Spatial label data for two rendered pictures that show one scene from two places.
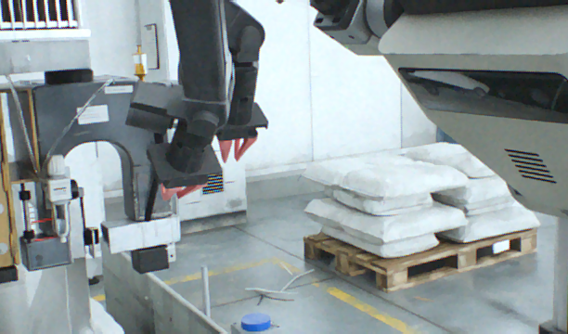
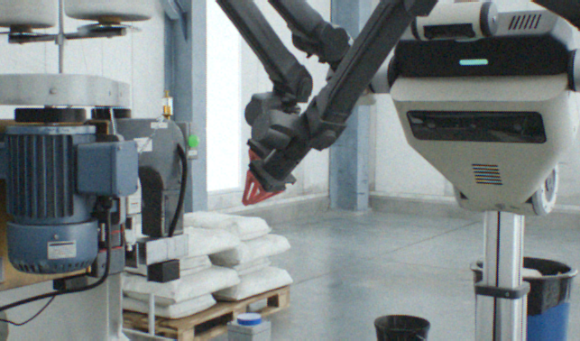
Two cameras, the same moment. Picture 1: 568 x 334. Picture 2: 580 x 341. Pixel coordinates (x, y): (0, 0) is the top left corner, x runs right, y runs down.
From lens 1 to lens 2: 0.88 m
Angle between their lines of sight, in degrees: 28
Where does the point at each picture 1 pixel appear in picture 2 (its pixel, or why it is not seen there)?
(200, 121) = (327, 136)
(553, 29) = (529, 87)
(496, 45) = (493, 96)
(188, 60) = (343, 94)
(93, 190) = not seen: outside the picture
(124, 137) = (160, 165)
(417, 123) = not seen: hidden behind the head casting
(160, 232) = (177, 247)
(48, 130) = not seen: hidden behind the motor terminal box
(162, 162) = (265, 172)
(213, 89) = (345, 115)
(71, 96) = (131, 128)
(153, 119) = (280, 137)
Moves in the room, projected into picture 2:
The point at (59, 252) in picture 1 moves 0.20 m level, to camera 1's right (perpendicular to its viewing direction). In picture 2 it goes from (117, 262) to (206, 254)
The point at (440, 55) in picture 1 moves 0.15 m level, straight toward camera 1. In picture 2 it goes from (451, 101) to (487, 101)
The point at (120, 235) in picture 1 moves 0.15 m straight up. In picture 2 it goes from (153, 248) to (152, 181)
